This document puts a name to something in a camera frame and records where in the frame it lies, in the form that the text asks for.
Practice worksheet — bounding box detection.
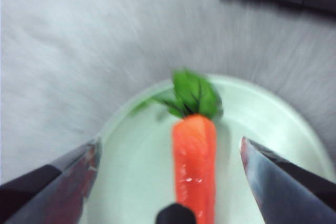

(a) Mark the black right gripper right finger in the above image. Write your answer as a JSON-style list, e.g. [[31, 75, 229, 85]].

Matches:
[[239, 135, 336, 224]]

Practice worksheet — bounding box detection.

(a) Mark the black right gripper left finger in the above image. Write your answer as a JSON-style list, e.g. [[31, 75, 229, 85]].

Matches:
[[0, 136, 103, 224]]

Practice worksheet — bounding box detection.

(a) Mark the pale green plate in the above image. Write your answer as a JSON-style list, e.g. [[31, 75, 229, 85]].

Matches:
[[78, 73, 332, 224]]

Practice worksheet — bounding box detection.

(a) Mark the orange toy carrot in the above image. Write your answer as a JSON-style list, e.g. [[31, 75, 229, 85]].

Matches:
[[130, 67, 224, 224]]

